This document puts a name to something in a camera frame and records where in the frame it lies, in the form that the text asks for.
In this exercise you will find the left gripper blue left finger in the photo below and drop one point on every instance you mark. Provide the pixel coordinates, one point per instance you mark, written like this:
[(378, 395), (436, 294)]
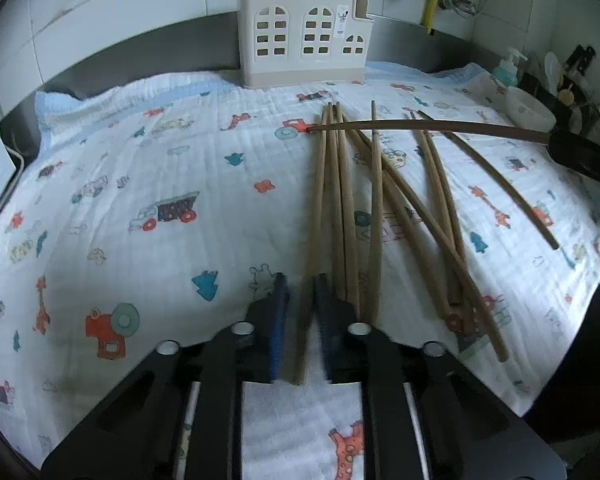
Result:
[(277, 309)]

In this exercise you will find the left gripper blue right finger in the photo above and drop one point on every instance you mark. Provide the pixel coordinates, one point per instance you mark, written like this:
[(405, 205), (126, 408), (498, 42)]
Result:
[(325, 307)]

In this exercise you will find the dark wooden chopstick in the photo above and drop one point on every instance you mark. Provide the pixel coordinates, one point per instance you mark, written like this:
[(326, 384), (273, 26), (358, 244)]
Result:
[(506, 132)]

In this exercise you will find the white ceramic bowl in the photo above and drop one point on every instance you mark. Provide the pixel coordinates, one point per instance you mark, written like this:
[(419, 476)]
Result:
[(527, 112)]

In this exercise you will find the teal soap dispenser bottle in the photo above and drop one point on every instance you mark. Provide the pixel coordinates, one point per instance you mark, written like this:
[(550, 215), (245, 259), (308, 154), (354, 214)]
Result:
[(506, 72)]

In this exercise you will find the white printed cloth mat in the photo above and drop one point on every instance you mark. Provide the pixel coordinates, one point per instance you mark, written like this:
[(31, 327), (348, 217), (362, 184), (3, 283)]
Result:
[(161, 209)]

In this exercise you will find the white house-shaped utensil holder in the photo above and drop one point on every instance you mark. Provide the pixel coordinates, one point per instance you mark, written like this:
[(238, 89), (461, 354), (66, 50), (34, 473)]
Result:
[(283, 42)]

